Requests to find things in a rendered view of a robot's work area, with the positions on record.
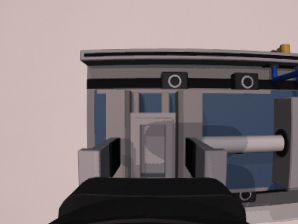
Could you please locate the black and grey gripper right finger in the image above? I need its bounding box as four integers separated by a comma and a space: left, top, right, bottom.
185, 138, 227, 186

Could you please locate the grey rectangular block with pocket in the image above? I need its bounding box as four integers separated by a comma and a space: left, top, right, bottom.
130, 113, 176, 178

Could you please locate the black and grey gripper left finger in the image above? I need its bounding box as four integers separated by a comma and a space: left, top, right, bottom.
78, 138, 121, 186

